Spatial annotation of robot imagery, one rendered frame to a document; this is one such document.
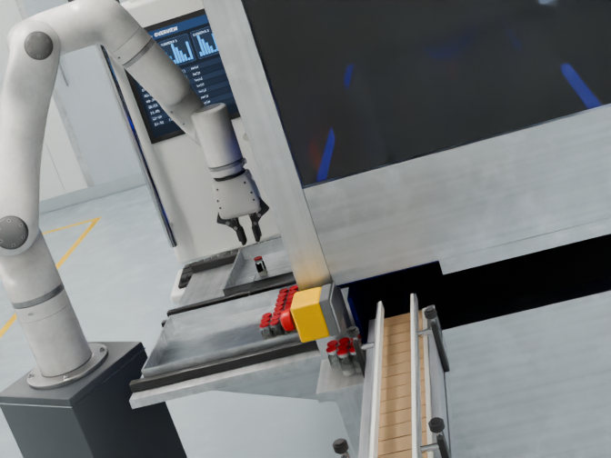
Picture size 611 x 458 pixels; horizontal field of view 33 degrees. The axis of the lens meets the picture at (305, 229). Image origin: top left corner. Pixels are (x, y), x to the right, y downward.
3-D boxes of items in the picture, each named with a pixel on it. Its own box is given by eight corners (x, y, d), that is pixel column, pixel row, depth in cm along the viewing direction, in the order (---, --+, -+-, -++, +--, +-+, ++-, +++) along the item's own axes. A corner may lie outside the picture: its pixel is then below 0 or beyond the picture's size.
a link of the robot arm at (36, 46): (29, 247, 230) (36, 264, 215) (-26, 242, 226) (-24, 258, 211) (63, 24, 223) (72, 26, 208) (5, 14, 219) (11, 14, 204)
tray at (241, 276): (373, 227, 254) (368, 214, 253) (369, 266, 229) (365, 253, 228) (244, 261, 260) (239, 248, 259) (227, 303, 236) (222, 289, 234)
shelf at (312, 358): (375, 227, 259) (373, 221, 258) (365, 354, 193) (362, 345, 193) (198, 273, 268) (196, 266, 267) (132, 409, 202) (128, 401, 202)
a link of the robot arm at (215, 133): (203, 164, 240) (213, 170, 231) (185, 111, 236) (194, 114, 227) (235, 152, 242) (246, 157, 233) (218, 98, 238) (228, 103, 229)
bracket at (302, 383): (347, 393, 210) (329, 337, 206) (346, 400, 207) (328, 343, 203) (193, 427, 216) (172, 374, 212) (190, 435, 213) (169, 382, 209)
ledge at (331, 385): (395, 352, 190) (393, 343, 190) (395, 385, 178) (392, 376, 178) (324, 368, 193) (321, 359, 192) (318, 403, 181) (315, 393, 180)
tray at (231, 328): (318, 293, 224) (314, 279, 223) (307, 347, 199) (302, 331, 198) (174, 329, 230) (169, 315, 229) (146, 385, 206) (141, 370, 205)
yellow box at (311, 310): (342, 317, 188) (331, 283, 185) (340, 334, 181) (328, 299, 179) (303, 327, 189) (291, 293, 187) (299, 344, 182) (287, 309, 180)
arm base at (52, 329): (12, 389, 232) (-21, 317, 226) (68, 346, 246) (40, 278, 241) (68, 391, 221) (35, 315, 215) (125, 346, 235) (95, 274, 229)
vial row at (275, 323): (295, 305, 221) (288, 286, 219) (285, 343, 204) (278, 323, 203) (285, 308, 221) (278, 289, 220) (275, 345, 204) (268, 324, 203)
